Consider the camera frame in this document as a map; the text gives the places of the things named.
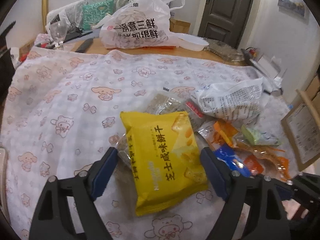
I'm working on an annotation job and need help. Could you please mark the orange duck neck packet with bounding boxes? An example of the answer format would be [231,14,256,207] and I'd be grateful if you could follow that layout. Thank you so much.
[197,120,291,181]

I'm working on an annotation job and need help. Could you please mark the green blue candy packet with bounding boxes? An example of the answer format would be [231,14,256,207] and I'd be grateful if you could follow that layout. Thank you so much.
[241,125,281,146]

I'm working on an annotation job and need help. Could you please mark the yellow cheese cracker packet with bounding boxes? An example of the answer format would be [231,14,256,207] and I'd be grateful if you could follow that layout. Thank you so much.
[120,111,208,216]

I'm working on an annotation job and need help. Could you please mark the blue snack bag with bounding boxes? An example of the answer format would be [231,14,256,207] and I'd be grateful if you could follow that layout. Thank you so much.
[214,144,252,177]

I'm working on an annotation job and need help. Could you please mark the white printed snack bag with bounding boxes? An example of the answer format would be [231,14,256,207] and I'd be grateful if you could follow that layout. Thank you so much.
[195,78,263,122]

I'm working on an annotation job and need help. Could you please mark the grey seaweed snack packet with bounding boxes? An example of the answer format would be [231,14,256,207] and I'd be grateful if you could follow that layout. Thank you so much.
[117,92,209,169]

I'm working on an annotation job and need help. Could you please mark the clear plastic tray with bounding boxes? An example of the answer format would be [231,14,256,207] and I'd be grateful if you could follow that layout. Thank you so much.
[204,38,245,62]

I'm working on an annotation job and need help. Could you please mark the black remote control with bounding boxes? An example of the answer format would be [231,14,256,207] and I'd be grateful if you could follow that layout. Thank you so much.
[75,38,94,53]

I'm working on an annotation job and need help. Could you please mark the white plastic bowl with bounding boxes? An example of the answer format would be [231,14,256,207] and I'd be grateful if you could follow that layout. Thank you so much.
[175,33,209,51]

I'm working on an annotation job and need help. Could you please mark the wine glass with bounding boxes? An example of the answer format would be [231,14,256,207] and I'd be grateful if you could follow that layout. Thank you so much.
[49,20,68,50]

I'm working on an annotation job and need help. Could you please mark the green patterned cushion bag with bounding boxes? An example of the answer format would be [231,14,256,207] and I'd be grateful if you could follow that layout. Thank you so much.
[46,0,173,37]

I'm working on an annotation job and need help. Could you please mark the small cardboard box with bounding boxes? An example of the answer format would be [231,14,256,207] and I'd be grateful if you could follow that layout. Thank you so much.
[169,18,191,34]

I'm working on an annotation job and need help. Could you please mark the white plastic shopping bag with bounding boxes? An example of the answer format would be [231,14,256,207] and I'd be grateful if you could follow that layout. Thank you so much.
[99,0,185,49]

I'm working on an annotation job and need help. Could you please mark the dark wooden door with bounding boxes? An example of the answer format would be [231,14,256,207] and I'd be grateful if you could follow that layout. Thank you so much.
[198,0,253,48]

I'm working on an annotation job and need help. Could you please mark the landscape wall picture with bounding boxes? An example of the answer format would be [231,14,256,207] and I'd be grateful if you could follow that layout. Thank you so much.
[278,0,307,18]

